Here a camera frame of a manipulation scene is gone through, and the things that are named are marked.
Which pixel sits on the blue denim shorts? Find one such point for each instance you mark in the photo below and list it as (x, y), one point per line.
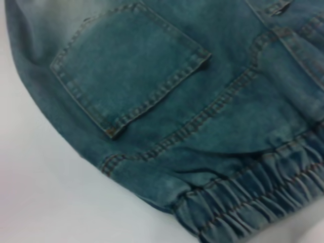
(152, 101)

